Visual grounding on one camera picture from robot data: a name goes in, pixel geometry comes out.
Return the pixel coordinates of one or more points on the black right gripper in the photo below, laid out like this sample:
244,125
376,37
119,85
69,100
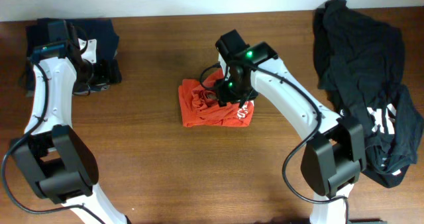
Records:
222,93

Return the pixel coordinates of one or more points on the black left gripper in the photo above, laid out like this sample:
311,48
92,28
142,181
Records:
103,76

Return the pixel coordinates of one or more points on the orange red printed t-shirt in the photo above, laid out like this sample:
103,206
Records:
200,107

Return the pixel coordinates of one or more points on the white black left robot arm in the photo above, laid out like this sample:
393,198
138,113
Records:
54,161

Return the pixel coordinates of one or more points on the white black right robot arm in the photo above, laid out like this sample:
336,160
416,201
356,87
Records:
332,146

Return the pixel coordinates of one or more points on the folded navy blue garment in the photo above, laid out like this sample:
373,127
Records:
106,35

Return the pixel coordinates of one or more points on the crumpled black printed garment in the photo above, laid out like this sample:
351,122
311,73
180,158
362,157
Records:
360,63

